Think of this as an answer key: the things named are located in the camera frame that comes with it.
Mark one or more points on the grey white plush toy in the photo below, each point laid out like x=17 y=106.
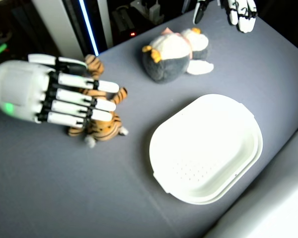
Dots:
x=166 y=59

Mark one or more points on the orange striped tiger plush toy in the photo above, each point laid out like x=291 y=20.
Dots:
x=106 y=129

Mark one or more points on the white perforated plastic tray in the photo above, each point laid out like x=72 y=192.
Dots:
x=203 y=146

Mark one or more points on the black device with red light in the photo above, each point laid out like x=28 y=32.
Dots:
x=129 y=32

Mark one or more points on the white rounded casing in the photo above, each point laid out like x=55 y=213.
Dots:
x=275 y=198

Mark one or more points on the white panel with blue light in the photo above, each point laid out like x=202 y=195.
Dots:
x=64 y=27

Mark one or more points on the grey table cloth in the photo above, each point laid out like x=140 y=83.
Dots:
x=64 y=186

